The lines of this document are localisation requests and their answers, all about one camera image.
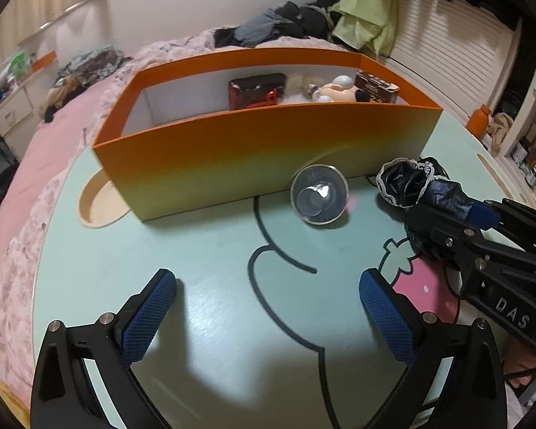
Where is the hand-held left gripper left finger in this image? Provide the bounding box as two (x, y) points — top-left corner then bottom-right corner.
(30, 268), (178, 429)

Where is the beige cloth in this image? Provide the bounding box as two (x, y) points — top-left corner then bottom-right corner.
(487, 113), (516, 153)

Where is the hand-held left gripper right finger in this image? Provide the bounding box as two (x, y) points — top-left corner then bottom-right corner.
(358, 269), (507, 429)

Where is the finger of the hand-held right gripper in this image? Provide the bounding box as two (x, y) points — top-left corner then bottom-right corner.
(406, 203), (536, 278)
(470, 200), (536, 260)

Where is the light green garment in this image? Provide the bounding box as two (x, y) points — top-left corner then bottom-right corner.
(331, 0), (400, 56)

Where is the tan garment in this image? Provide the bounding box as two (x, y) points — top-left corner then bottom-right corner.
(42, 78), (83, 123)

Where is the mouse plush toy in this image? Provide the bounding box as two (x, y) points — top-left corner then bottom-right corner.
(310, 74), (371, 103)

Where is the white drawer cabinet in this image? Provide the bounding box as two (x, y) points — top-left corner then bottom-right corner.
(0, 85), (41, 137)

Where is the orange cardboard box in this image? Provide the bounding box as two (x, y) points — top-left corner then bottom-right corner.
(92, 48), (444, 223)

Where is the patterned clothes pile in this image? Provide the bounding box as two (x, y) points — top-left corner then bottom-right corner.
(54, 47), (132, 88)

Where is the small orange box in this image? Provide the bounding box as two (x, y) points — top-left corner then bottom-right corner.
(31, 51), (56, 72)

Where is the pink bed quilt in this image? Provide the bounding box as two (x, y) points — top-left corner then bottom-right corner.
(0, 27), (353, 394)

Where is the white shelf unit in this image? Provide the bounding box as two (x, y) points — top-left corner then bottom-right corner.
(505, 89), (536, 215)

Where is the white louvred door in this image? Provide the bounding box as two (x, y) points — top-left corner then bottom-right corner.
(388, 0), (519, 121)

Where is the small brown box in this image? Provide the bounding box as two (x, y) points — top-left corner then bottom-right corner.
(354, 70), (401, 104)

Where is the yellow cloth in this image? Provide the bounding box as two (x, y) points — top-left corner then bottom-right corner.
(0, 378), (32, 429)

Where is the red shiny box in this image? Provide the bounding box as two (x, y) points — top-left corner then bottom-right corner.
(228, 73), (289, 111)

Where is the orange bottle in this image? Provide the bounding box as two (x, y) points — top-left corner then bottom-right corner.
(468, 105), (492, 135)

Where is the pile of dark clothes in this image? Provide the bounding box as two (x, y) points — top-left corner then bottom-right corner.
(214, 0), (344, 50)

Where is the person's right hand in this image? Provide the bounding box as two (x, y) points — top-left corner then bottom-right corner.
(505, 349), (536, 389)

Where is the clear glass cup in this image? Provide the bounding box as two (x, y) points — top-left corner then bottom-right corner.
(290, 164), (350, 226)

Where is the green bottle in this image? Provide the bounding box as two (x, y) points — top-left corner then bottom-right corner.
(10, 51), (31, 77)

